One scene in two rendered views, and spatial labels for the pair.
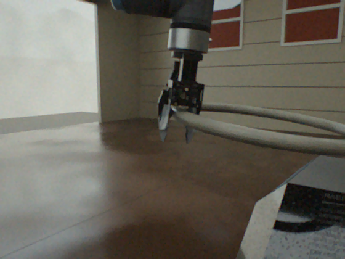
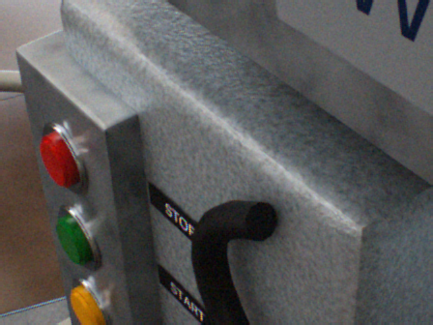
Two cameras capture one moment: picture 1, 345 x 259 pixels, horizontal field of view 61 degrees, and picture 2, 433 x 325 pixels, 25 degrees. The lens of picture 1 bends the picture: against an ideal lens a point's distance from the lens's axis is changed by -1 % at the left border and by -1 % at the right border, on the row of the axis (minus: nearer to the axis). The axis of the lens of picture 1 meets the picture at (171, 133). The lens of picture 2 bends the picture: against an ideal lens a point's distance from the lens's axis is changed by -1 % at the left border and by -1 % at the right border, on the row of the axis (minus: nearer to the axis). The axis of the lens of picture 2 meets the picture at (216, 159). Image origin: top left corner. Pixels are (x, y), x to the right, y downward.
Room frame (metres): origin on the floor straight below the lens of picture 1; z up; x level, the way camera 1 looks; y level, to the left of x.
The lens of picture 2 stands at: (0.16, -0.98, 1.75)
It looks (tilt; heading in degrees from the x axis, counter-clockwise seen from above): 40 degrees down; 33
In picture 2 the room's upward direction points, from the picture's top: 3 degrees counter-clockwise
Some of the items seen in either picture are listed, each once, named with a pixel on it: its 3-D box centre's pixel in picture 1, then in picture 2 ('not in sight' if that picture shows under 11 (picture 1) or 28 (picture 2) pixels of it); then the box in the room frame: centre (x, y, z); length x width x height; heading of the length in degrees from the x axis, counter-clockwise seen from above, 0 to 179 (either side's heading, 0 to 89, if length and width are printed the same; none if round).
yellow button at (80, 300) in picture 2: not in sight; (89, 308); (0.41, -0.74, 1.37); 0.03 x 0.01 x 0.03; 69
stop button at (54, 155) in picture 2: not in sight; (62, 159); (0.41, -0.74, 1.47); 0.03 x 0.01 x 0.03; 69
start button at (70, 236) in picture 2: not in sight; (76, 239); (0.41, -0.74, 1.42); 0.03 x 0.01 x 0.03; 69
